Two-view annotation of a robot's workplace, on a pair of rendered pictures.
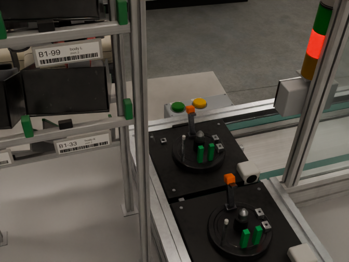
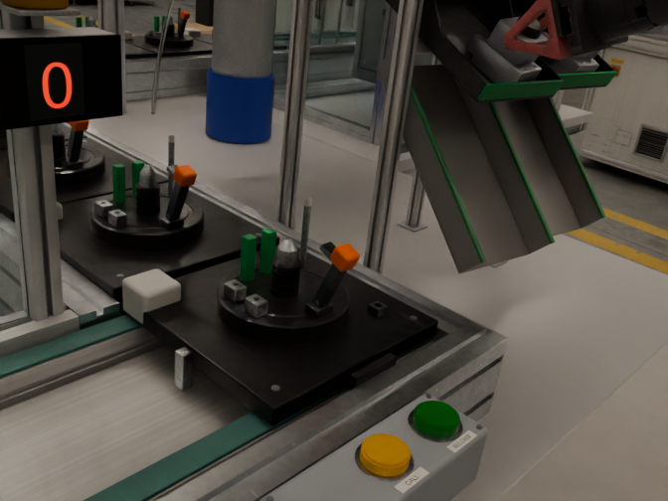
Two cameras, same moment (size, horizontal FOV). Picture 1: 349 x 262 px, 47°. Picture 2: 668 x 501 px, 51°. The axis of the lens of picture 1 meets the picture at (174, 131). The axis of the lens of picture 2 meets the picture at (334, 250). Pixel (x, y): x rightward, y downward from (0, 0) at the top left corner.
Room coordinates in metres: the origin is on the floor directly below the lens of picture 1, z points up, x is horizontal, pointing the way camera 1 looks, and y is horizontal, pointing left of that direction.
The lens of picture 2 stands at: (1.34, -0.35, 1.35)
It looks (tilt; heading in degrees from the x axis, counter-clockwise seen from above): 25 degrees down; 150
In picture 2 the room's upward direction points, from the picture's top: 7 degrees clockwise
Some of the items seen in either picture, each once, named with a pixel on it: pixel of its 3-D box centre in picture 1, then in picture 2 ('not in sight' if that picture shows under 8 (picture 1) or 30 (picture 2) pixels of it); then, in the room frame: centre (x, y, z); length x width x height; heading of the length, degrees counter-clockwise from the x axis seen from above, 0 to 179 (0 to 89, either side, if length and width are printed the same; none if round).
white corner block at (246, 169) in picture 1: (247, 172); (151, 296); (0.70, -0.19, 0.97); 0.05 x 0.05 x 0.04; 19
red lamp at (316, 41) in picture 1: (322, 42); not in sight; (0.71, -0.28, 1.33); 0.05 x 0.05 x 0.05
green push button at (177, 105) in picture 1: (177, 107); (435, 422); (0.97, -0.01, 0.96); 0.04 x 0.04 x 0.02
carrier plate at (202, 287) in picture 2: (198, 156); (281, 315); (0.76, -0.07, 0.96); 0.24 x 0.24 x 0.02; 19
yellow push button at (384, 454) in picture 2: (199, 104); (384, 458); (0.99, -0.07, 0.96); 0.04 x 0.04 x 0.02
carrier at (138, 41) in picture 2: not in sight; (169, 28); (-0.76, 0.22, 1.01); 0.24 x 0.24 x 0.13; 19
